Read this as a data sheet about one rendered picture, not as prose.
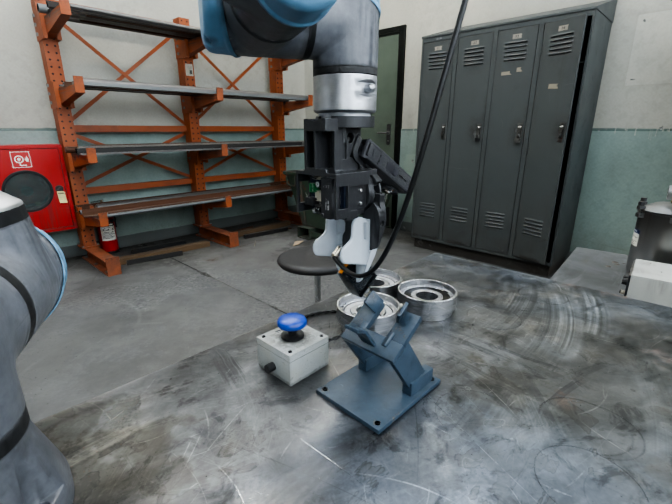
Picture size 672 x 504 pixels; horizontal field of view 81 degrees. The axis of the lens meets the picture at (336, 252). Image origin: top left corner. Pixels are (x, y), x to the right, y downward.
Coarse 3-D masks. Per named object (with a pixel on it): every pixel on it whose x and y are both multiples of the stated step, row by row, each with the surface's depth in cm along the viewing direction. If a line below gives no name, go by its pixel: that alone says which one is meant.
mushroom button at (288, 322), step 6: (282, 318) 52; (288, 318) 52; (294, 318) 52; (300, 318) 52; (282, 324) 51; (288, 324) 51; (294, 324) 51; (300, 324) 52; (306, 324) 53; (288, 330) 51; (294, 330) 51
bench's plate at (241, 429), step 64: (448, 256) 102; (320, 320) 68; (448, 320) 68; (512, 320) 68; (576, 320) 68; (640, 320) 68; (128, 384) 51; (192, 384) 51; (256, 384) 51; (320, 384) 51; (448, 384) 51; (512, 384) 51; (576, 384) 51; (640, 384) 51; (64, 448) 41; (128, 448) 41; (192, 448) 41; (256, 448) 41; (320, 448) 41; (384, 448) 41; (448, 448) 41; (512, 448) 41; (576, 448) 41; (640, 448) 41
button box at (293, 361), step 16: (272, 336) 54; (288, 336) 53; (304, 336) 54; (320, 336) 54; (272, 352) 52; (288, 352) 50; (304, 352) 51; (320, 352) 53; (272, 368) 51; (288, 368) 50; (304, 368) 52; (320, 368) 54; (288, 384) 51
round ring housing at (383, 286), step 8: (376, 272) 81; (384, 272) 81; (392, 272) 79; (376, 280) 79; (384, 280) 78; (392, 280) 78; (400, 280) 75; (376, 288) 71; (384, 288) 72; (392, 288) 72; (392, 296) 73
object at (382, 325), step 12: (348, 300) 69; (360, 300) 69; (384, 300) 69; (396, 300) 66; (384, 312) 64; (396, 312) 62; (348, 324) 61; (372, 324) 60; (384, 324) 60; (384, 336) 62
